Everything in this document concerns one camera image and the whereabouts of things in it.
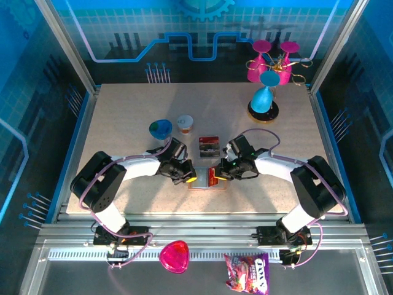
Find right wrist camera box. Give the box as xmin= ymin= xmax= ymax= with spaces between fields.
xmin=228 ymin=134 xmax=253 ymax=157

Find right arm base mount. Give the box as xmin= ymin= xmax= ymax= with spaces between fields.
xmin=256 ymin=225 xmax=313 ymax=246

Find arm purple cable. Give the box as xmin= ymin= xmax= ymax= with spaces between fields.
xmin=238 ymin=128 xmax=349 ymax=269
xmin=78 ymin=136 xmax=154 ymax=270

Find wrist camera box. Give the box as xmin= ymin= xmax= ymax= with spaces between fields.
xmin=228 ymin=134 xmax=253 ymax=157
xmin=167 ymin=137 xmax=188 ymax=161

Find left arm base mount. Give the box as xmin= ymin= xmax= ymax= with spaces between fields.
xmin=93 ymin=226 xmax=152 ymax=246

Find aluminium table side rail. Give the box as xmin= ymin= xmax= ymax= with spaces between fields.
xmin=308 ymin=85 xmax=351 ymax=224
xmin=54 ymin=85 xmax=101 ymax=224

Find dark grey credit card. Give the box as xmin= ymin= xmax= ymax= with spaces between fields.
xmin=199 ymin=144 xmax=220 ymax=159

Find aluminium frame post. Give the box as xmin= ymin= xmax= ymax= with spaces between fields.
xmin=34 ymin=0 xmax=101 ymax=95
xmin=308 ymin=0 xmax=369 ymax=93

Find brown leather card holder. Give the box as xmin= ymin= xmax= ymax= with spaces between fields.
xmin=187 ymin=167 xmax=228 ymax=191

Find aluminium front rail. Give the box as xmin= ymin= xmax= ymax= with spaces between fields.
xmin=36 ymin=213 xmax=369 ymax=246

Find cup tree with goblets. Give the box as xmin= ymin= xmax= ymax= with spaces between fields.
xmin=245 ymin=50 xmax=313 ymax=124

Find white slotted cable duct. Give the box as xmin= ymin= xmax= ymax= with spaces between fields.
xmin=48 ymin=248 xmax=282 ymax=262

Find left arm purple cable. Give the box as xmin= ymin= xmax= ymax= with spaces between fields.
xmin=78 ymin=136 xmax=154 ymax=270

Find cup with blue lid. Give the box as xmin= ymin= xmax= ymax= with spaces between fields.
xmin=149 ymin=119 xmax=173 ymax=141

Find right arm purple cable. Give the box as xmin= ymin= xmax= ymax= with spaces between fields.
xmin=238 ymin=128 xmax=349 ymax=269

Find blue goblet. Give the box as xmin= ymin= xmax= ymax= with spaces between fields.
xmin=251 ymin=71 xmax=281 ymax=114

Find small can with white lid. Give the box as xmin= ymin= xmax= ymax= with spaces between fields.
xmin=176 ymin=114 xmax=194 ymax=135

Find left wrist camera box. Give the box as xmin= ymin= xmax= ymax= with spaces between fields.
xmin=167 ymin=137 xmax=188 ymax=161

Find purple candy bag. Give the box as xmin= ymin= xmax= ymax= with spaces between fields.
xmin=223 ymin=252 xmax=270 ymax=295

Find pink goblet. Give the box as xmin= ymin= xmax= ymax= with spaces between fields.
xmin=247 ymin=39 xmax=273 ymax=83
xmin=276 ymin=41 xmax=300 ymax=85

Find pink heart-shaped bowl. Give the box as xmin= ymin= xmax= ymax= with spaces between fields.
xmin=158 ymin=240 xmax=190 ymax=275

